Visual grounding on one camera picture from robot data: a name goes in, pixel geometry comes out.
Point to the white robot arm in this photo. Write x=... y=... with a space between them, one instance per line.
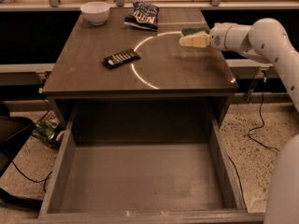
x=265 y=41

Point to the white bowl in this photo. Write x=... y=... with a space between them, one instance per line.
x=95 y=12

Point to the black remote control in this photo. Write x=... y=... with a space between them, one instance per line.
x=120 y=58

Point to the green and yellow sponge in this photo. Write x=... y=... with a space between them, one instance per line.
x=192 y=31

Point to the wire basket with cans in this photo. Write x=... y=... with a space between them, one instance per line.
x=49 y=130

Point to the blue chip bag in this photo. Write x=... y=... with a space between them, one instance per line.
x=144 y=16

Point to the black chair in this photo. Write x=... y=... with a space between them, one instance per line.
x=14 y=132

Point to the grey cabinet table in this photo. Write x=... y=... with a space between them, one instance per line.
x=164 y=68

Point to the grey open drawer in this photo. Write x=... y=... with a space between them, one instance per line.
x=143 y=164

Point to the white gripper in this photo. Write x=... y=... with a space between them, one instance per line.
x=219 y=37

